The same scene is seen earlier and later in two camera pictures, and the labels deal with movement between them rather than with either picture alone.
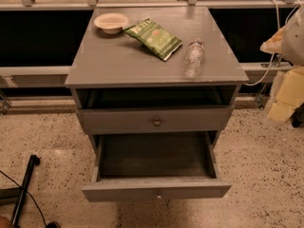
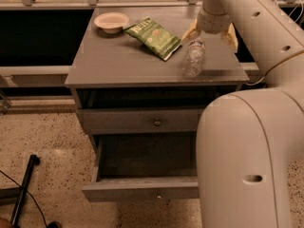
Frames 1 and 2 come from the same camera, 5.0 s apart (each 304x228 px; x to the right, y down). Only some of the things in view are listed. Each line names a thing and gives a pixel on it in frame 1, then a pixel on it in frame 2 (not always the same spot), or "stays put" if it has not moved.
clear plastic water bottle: x=195 y=57 stays put
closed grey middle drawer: x=142 y=121 stays put
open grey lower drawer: x=156 y=167 stays put
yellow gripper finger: x=274 y=45 → x=192 y=32
